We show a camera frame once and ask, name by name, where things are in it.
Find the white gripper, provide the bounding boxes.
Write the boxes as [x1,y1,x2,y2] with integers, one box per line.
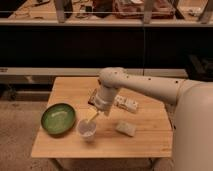
[86,90,114,123]

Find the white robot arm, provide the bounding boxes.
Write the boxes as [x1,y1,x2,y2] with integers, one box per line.
[93,67,213,171]

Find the green ceramic bowl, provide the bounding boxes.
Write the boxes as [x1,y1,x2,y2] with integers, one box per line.
[41,103,76,135]

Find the brown chocolate bar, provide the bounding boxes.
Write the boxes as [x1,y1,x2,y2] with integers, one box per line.
[88,89,97,106]

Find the white sponge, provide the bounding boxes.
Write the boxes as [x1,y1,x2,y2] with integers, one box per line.
[116,121,136,137]

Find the wooden table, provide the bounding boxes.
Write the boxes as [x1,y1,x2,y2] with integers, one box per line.
[30,76,174,159]

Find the brown bag on shelf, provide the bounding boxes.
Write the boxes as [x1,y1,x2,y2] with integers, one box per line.
[113,0,175,19]

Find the grey shelf rail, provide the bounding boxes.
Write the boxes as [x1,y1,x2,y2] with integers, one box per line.
[0,67,188,78]

